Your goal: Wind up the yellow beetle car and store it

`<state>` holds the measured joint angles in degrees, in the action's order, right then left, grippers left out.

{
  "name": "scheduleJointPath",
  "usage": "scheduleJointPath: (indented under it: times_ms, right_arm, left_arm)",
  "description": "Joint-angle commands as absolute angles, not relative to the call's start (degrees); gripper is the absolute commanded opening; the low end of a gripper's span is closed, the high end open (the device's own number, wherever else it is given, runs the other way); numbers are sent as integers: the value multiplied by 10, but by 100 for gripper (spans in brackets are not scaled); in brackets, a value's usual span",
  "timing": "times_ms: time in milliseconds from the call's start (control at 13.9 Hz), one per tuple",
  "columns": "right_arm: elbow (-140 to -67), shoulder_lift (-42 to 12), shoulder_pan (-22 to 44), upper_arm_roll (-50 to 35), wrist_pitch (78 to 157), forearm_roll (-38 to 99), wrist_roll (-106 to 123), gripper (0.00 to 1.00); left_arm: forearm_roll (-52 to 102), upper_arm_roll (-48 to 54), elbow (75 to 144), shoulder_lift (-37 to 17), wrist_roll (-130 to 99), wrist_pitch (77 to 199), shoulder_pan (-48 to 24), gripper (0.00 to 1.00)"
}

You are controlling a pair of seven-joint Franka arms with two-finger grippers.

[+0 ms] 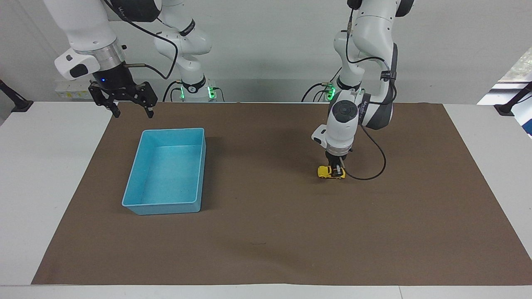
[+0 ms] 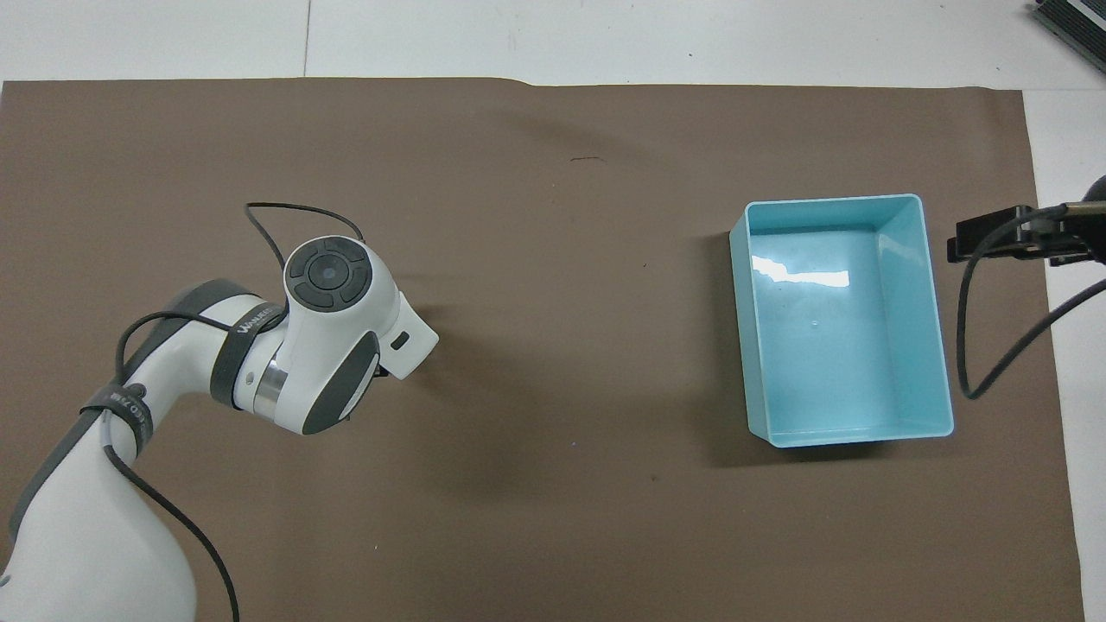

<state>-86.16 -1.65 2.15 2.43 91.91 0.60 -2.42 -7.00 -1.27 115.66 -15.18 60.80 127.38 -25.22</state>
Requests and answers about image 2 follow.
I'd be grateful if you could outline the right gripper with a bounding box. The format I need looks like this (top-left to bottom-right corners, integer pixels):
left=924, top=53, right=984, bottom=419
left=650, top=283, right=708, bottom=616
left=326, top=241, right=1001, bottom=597
left=1082, top=175, right=1106, bottom=265

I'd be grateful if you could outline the black stand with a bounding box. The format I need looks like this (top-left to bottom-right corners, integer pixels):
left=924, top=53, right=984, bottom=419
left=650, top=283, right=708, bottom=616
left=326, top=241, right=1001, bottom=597
left=1027, top=0, right=1106, bottom=52

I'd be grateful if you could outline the light blue plastic bin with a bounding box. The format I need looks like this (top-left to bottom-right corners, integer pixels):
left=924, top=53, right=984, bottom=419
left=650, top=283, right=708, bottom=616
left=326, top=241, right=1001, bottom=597
left=728, top=194, right=956, bottom=449

